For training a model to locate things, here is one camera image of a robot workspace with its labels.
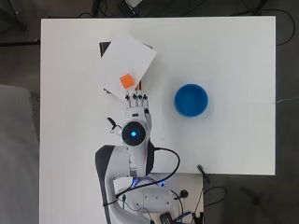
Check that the black power plug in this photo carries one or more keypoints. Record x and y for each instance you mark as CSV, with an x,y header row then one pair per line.
x,y
183,194

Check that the white seven-joint robot arm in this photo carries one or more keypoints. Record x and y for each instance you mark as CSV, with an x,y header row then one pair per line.
x,y
116,158

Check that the white cover book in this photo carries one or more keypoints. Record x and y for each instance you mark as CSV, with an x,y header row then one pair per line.
x,y
127,56

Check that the orange cube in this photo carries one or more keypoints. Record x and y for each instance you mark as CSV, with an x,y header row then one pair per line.
x,y
127,81

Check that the black book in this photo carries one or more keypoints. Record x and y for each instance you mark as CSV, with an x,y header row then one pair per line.
x,y
104,48

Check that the blue round tub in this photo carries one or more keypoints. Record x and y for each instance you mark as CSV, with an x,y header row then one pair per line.
x,y
191,100

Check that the black mount rod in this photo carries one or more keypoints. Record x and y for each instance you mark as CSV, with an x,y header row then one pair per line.
x,y
203,173

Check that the blue-lit electronics box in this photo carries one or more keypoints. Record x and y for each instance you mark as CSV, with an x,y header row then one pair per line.
x,y
162,183

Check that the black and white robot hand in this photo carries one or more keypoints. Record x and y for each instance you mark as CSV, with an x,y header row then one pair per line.
x,y
137,113

